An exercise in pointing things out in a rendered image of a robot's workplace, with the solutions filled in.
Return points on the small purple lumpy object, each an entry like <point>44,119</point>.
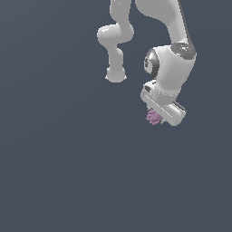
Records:
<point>153,116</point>

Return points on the white gripper body block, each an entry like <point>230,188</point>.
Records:
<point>163,105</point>

